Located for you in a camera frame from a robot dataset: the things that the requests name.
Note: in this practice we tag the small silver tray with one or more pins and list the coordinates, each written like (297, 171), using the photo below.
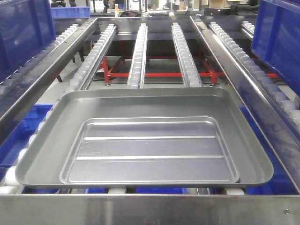
(149, 151)

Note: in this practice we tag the large silver outer tray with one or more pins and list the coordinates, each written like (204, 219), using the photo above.
(42, 163)

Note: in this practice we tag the middle white roller track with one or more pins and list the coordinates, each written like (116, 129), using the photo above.
(137, 69)

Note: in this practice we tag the right white roller track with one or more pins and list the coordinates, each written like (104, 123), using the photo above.
(189, 72)

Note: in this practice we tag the blue bin below rack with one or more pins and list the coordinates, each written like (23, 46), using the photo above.
(11, 148)

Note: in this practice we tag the blue bin upper right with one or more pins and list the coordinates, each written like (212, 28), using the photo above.
(276, 39)

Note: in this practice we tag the far left roller track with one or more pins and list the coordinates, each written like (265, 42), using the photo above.
(13, 79)

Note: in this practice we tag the blue bin upper left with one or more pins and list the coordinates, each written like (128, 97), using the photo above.
(26, 28)

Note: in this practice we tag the steel front rack bar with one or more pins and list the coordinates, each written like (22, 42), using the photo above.
(105, 209)

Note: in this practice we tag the red metal frame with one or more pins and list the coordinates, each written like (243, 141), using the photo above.
(161, 64)

